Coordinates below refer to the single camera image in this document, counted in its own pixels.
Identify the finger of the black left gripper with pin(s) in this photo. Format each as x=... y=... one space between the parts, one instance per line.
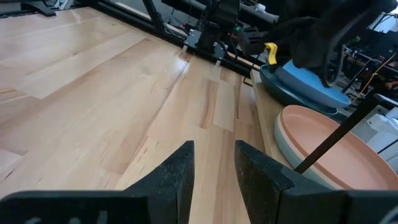
x=333 y=65

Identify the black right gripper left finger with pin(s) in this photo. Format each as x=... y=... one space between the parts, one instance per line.
x=124 y=208

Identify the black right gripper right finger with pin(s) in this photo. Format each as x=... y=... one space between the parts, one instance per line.
x=295 y=202

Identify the light blue plate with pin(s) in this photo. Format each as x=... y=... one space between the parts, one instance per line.
x=286 y=149

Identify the dark teal plate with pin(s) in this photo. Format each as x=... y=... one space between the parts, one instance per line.
x=273 y=88

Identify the pale pink plate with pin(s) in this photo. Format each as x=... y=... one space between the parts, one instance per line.
x=342 y=155

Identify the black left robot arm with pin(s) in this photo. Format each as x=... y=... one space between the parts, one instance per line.
x=217 y=25

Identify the person's hand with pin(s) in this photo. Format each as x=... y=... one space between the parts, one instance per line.
x=391 y=84

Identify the white box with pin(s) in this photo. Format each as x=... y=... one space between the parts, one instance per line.
x=384 y=130

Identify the black aluminium table frame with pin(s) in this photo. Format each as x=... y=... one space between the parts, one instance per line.
x=168 y=33

